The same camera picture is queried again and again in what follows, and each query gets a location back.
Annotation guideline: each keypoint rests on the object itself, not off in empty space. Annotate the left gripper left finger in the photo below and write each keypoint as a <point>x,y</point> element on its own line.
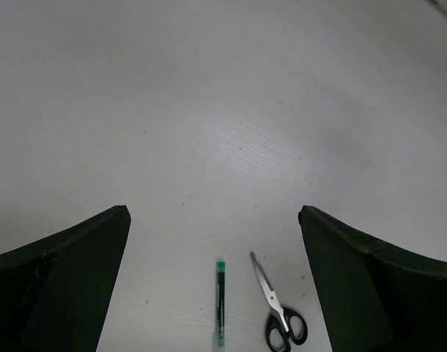
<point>55,292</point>

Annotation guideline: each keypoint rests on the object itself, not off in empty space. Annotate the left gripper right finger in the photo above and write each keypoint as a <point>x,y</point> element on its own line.
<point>374,296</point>

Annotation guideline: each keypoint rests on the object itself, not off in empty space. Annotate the black handled scissors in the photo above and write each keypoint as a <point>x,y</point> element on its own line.
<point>290,324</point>

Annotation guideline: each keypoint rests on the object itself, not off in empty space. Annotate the green pen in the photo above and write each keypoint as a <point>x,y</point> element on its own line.
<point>219,334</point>

